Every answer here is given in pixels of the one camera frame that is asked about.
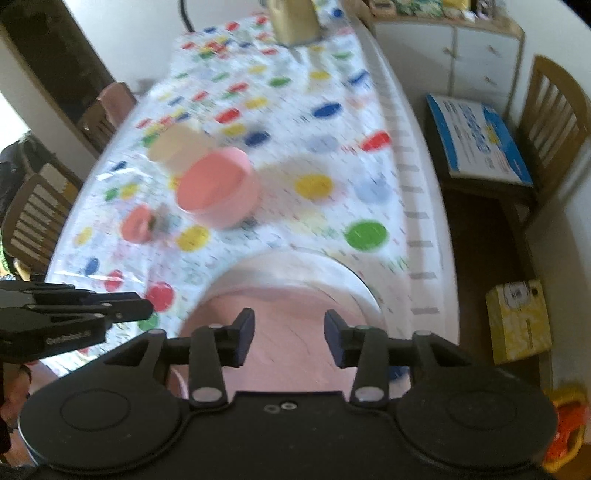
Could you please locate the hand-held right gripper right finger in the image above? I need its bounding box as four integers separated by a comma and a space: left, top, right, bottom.
323, 309, 497, 409

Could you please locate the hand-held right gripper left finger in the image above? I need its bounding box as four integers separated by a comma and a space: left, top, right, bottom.
99, 308, 256, 409

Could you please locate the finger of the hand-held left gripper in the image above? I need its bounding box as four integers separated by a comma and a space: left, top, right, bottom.
28, 299, 154, 325
25, 290, 141, 309

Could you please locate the pink divided plate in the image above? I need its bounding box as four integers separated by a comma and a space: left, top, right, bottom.
171, 265, 407, 402

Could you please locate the pink heart-shaped dish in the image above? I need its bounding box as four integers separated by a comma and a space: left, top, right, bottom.
121, 204, 155, 245

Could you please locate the pink bowl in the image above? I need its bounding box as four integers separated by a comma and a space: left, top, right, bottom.
174, 147, 259, 229

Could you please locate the cream bowl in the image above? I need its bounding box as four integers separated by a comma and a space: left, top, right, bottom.
148, 126, 204, 174

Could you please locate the person's left hand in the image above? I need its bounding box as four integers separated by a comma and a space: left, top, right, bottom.
0, 362, 34, 418

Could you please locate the wooden chair with black seat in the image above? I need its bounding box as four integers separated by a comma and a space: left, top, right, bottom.
2, 173, 79, 282

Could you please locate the dark bag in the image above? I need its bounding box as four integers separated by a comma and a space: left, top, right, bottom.
0, 131, 51, 185

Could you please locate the wooden chair with towel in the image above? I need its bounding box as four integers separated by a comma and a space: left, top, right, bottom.
76, 83, 137, 153

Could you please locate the yellow cardboard box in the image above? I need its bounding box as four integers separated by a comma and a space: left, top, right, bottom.
485, 279, 553, 365

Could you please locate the balloon print tablecloth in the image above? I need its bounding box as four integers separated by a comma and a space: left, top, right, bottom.
44, 4, 416, 379

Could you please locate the pink towel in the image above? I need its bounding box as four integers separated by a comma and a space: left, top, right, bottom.
95, 83, 137, 121

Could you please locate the orange and yellow toy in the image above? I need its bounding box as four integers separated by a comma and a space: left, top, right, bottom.
542, 388, 587, 472

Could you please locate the blue flat box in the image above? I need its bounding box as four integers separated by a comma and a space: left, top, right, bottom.
425, 93, 535, 188

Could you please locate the gold thermos jug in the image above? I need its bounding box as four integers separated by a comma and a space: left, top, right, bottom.
268, 0, 324, 47

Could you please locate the wooden slat-back chair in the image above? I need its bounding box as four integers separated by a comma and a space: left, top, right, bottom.
434, 54, 591, 232

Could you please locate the white drawer cabinet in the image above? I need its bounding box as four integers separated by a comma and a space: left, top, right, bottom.
365, 0, 526, 116

